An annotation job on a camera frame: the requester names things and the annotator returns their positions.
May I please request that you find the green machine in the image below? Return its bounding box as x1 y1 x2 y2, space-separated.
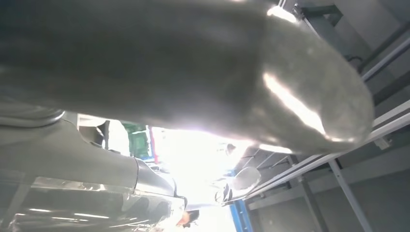
123 123 151 159

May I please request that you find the fluorescent tube lamp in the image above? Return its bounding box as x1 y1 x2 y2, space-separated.
259 144 293 155

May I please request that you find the blue metal upright frame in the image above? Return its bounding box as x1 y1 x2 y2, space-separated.
229 198 254 232

